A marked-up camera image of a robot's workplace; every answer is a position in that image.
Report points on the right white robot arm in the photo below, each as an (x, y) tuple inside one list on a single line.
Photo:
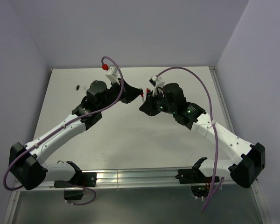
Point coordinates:
[(245, 160)]

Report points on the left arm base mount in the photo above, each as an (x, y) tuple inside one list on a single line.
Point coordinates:
[(84, 181)]

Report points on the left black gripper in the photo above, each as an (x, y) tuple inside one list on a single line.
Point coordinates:
[(129, 94)]

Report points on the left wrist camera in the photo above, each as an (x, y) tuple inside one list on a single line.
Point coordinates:
[(111, 73)]

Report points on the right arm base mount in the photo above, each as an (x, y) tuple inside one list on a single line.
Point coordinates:
[(195, 176)]

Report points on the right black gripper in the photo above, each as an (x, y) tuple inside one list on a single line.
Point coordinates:
[(147, 106)]

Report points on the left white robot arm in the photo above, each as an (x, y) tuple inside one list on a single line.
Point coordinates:
[(27, 162)]

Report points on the aluminium front rail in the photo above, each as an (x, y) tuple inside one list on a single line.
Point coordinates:
[(120, 178)]

